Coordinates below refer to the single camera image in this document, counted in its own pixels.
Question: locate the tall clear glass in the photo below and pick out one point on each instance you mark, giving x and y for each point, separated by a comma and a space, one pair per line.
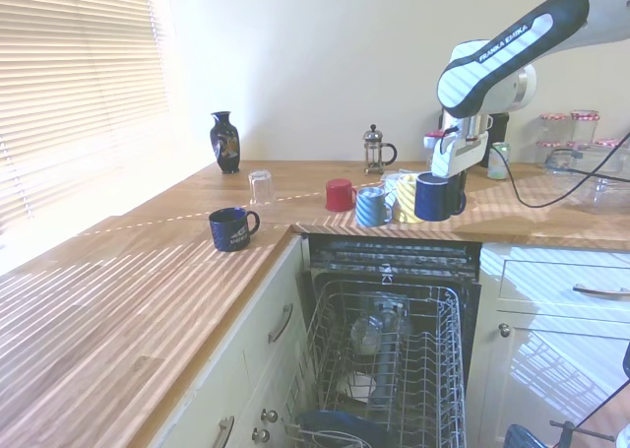
389, 310

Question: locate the clear glass tumbler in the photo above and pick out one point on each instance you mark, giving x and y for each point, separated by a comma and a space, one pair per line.
261, 188

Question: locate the glass jar red checked lid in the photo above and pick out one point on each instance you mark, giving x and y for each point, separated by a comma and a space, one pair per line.
547, 153
585, 125
553, 128
610, 144

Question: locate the black canister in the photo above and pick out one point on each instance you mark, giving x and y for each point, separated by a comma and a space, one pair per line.
499, 128

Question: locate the plain dark blue mug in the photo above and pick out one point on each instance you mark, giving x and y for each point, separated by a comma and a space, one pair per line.
432, 199

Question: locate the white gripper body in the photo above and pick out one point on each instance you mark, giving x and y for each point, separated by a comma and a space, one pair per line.
460, 155

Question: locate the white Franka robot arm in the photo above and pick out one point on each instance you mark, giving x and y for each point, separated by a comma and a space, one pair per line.
512, 39

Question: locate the round metal cabinet knob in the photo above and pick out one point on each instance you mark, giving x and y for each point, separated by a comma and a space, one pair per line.
504, 330
269, 415
261, 435

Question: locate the black metal clamp stand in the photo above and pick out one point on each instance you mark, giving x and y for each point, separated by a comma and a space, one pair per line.
568, 430

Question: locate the dark blue printed mug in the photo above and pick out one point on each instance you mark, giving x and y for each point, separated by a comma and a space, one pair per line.
230, 231

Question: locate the yellow mug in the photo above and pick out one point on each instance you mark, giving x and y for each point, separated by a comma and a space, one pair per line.
406, 199

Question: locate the white plate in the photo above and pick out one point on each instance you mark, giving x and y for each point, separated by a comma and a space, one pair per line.
357, 386

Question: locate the blue striped object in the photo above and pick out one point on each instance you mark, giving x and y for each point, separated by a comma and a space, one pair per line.
522, 438

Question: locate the cream window blind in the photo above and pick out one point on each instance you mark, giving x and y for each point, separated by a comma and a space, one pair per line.
74, 83

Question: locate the dishwasher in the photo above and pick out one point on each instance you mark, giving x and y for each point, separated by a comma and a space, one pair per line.
394, 256

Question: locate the round drinking glass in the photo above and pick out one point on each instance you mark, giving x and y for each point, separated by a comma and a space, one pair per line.
365, 334

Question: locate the red mug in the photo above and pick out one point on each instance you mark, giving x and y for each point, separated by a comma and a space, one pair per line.
338, 195

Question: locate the clear glass bowl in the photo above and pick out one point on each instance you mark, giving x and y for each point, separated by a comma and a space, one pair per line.
590, 194

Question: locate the glass french press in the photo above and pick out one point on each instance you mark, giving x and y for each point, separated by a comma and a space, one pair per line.
374, 152

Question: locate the blue plate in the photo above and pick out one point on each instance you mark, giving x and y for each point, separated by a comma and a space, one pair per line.
339, 426

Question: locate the light blue mug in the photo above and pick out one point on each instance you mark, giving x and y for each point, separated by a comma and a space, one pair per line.
371, 208

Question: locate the grey cutlery holder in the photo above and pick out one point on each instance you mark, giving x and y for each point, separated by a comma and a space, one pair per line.
386, 364

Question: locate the dark blue gold vase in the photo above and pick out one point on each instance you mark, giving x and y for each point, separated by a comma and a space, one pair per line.
225, 145

